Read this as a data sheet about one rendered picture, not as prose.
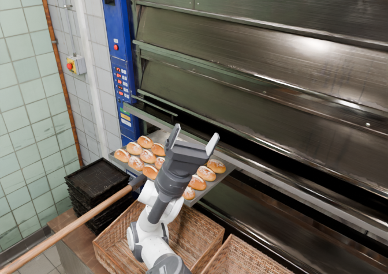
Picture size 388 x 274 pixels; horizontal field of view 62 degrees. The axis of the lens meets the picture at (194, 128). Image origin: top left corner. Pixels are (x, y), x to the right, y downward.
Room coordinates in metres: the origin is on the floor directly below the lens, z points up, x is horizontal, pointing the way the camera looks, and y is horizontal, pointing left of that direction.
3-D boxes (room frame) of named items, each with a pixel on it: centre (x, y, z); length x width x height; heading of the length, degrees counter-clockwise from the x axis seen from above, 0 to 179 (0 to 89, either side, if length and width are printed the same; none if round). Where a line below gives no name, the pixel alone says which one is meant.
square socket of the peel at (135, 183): (1.13, 0.26, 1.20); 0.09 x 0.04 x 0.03; 140
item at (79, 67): (1.96, 0.75, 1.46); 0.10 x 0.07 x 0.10; 49
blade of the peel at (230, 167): (1.30, 0.11, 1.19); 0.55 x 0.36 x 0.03; 50
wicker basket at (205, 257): (1.18, 0.20, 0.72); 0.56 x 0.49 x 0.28; 48
